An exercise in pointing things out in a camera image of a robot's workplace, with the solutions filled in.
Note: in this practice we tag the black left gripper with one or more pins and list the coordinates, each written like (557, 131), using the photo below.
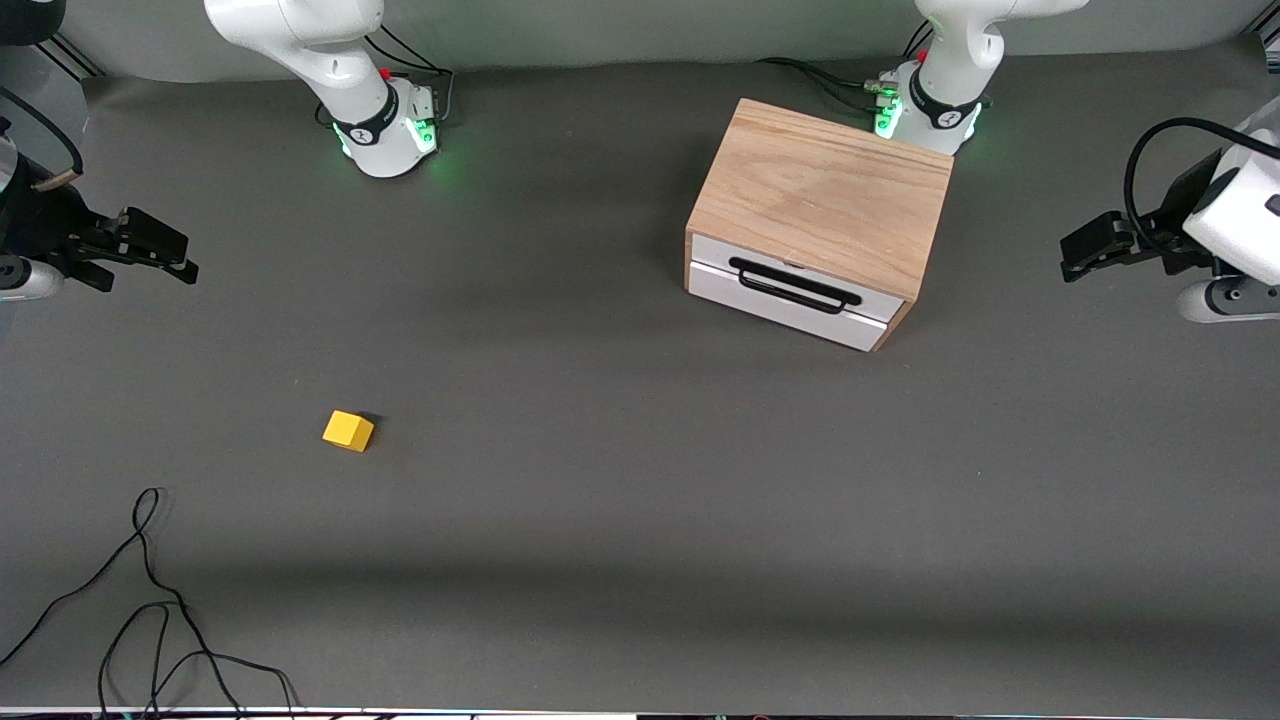
(1187, 196)

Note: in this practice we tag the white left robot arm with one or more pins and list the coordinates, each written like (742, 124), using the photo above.
(950, 60)

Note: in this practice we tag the white-fronted wooden drawer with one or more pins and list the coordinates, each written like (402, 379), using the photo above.
(720, 285)

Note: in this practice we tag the aluminium frame profile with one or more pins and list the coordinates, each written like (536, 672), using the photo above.
(1270, 38)
(75, 60)

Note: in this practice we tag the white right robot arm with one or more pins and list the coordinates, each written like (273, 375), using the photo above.
(330, 60)

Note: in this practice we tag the wooden drawer cabinet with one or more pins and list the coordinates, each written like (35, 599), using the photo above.
(820, 190)

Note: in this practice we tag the yellow wooden block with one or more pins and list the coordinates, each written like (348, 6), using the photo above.
(345, 430)

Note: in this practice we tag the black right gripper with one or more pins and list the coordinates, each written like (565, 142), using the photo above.
(40, 226)

